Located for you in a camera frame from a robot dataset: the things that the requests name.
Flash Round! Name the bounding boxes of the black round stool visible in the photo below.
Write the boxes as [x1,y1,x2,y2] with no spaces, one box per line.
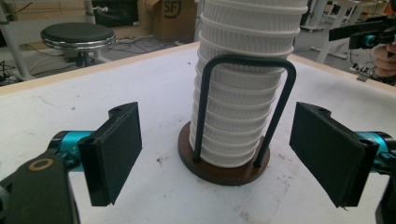
[40,21,117,68]

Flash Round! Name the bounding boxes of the black wire cup holder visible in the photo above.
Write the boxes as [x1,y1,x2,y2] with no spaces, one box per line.
[177,54,297,187]

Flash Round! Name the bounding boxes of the white metal desk frame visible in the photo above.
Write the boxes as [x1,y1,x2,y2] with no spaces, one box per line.
[300,0,354,61]

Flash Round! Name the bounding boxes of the white desk leg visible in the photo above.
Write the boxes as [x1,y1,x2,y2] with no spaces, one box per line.
[0,6,34,82]
[83,0,110,63]

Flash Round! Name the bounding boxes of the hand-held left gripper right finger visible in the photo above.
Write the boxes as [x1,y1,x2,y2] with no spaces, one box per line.
[289,102,396,208]

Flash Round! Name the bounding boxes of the tangle of floor cables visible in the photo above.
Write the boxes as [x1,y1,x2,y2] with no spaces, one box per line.
[115,35,188,55]

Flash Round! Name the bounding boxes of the brown cardboard box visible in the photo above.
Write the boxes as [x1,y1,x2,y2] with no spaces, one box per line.
[146,0,199,44]

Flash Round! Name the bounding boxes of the stack of ribbed paper cups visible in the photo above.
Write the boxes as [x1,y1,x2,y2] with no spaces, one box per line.
[188,0,309,169]

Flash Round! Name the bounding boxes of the white foam table mat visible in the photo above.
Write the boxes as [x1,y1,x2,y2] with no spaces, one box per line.
[0,46,396,224]

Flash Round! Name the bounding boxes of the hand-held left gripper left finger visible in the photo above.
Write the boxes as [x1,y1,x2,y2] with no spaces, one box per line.
[49,102,143,207]

